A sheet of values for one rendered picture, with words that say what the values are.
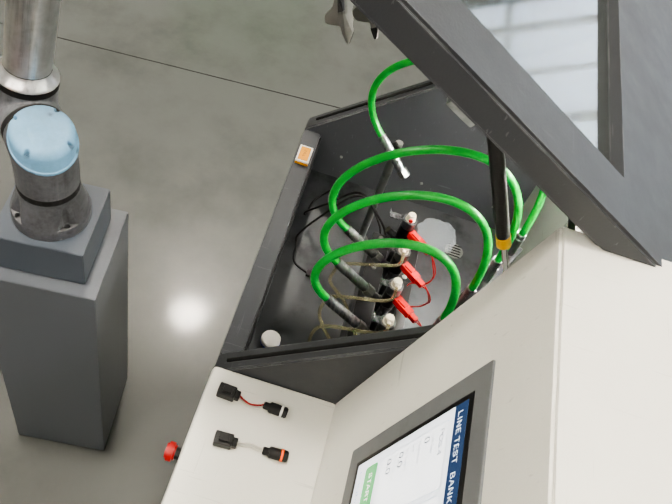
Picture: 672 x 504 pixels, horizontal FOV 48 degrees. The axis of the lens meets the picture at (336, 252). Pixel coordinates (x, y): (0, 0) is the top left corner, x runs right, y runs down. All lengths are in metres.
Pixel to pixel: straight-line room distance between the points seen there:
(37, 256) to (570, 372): 1.10
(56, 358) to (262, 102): 1.69
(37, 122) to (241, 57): 2.05
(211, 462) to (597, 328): 0.67
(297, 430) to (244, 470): 0.11
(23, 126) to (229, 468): 0.69
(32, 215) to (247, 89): 1.87
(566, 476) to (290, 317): 0.94
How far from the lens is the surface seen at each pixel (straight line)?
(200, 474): 1.24
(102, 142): 2.97
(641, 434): 0.78
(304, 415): 1.30
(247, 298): 1.43
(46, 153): 1.40
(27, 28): 1.41
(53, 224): 1.52
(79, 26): 3.47
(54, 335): 1.76
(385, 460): 1.02
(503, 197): 0.90
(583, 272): 0.86
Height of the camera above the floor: 2.14
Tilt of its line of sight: 51 degrees down
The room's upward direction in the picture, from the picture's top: 20 degrees clockwise
